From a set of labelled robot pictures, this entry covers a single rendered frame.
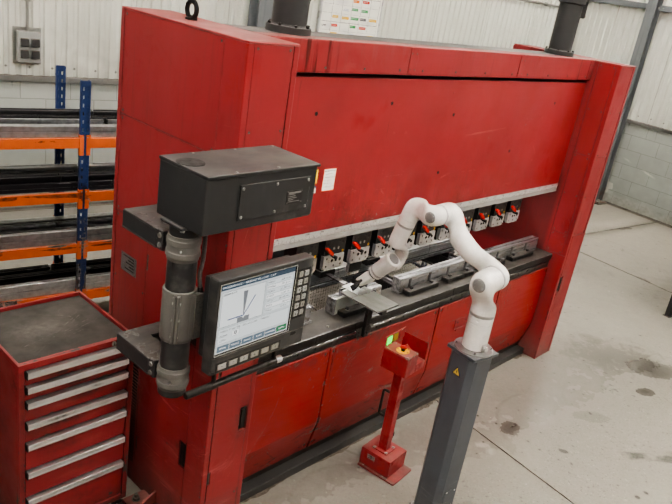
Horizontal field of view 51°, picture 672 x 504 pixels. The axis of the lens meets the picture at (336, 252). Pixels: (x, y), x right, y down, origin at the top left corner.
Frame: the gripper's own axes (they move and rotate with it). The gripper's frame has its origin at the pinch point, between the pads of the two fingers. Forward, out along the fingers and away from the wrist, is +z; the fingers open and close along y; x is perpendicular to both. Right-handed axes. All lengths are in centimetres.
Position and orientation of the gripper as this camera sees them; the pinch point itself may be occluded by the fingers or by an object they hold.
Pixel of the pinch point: (357, 286)
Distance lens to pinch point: 380.1
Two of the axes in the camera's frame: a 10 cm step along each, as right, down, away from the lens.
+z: -5.8, 4.7, 6.7
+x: 4.4, 8.7, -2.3
